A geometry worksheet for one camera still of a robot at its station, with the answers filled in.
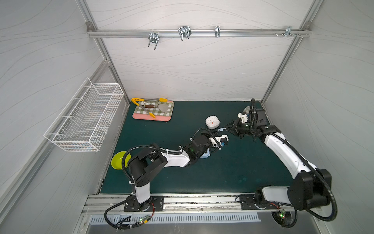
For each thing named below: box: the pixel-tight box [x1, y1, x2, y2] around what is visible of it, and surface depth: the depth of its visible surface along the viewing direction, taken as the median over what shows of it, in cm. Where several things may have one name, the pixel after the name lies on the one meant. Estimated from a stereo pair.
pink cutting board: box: [132, 100, 175, 122], surface depth 113 cm
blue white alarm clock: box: [198, 148, 211, 159], surface depth 90 cm
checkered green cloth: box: [134, 101, 175, 117], surface depth 117 cm
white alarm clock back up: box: [205, 115, 221, 130], surface depth 106 cm
